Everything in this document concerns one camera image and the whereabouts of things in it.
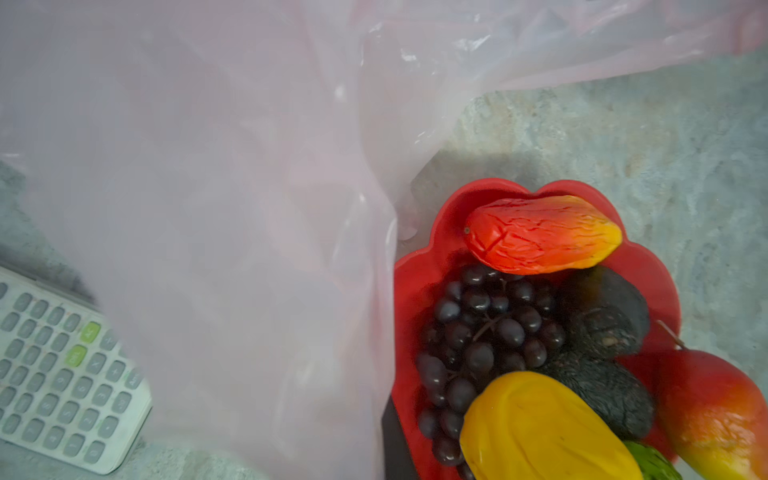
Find dark avocado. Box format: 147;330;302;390
556;265;650;360
537;351;655;440

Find red-yellow pear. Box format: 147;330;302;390
655;321;767;480

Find white calculator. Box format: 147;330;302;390
1;268;152;475

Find dark grape bunch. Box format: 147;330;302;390
416;264;567;479

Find green custard apple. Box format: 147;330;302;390
624;441;682;480

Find yellow fruit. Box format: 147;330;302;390
460;371;643;479

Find pink plastic bag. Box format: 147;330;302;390
1;1;767;479

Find red flower-shaped plate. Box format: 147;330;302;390
391;178;681;479

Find red-yellow mango fruit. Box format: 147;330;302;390
464;195;623;276

